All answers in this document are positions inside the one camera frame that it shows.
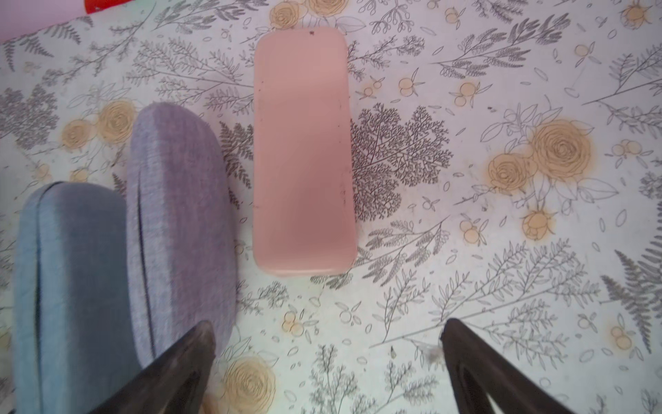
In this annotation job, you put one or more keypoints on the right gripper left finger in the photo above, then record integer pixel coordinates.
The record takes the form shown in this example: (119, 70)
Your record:
(175, 382)

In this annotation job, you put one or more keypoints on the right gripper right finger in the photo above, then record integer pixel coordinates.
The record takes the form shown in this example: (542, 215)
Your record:
(481, 378)

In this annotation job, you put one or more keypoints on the light blue case white glasses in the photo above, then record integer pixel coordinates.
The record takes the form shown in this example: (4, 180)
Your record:
(72, 341)

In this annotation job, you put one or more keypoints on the grey case tan interior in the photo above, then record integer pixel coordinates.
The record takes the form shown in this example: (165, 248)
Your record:
(180, 231)

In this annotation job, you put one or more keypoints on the pink case round glasses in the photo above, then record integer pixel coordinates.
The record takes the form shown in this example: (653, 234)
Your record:
(303, 208)

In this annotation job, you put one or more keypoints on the floral table mat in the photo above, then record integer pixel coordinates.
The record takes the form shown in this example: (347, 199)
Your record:
(508, 164)

